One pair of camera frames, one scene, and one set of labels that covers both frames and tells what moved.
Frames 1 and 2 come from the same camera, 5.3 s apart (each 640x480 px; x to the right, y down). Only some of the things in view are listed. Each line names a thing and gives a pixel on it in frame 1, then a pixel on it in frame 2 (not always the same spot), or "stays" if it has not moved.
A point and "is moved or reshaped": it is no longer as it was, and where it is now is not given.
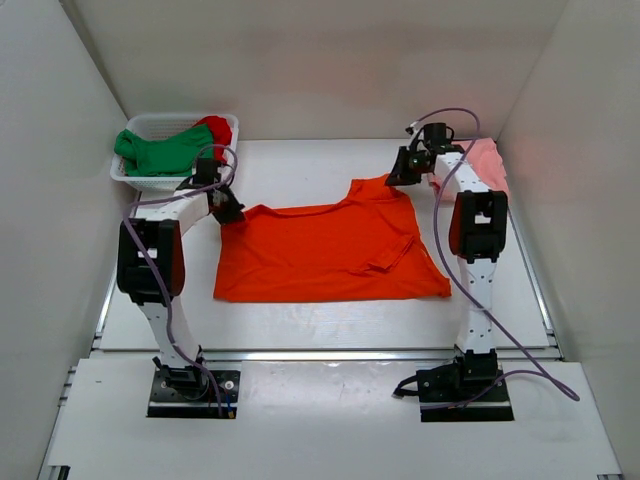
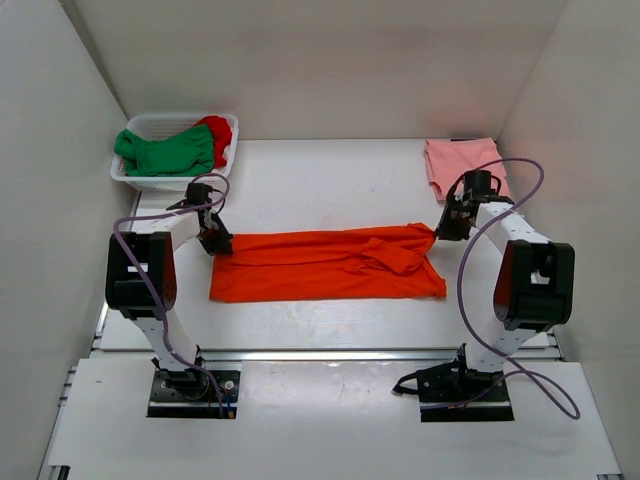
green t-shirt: x=173 y=155 stays
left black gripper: x=233 y=215 to x=222 y=244
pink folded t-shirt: x=484 y=156 stays
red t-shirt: x=221 y=131 stays
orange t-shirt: x=366 y=249 is moved or reshaped
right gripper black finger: x=407 y=169 to x=458 y=219
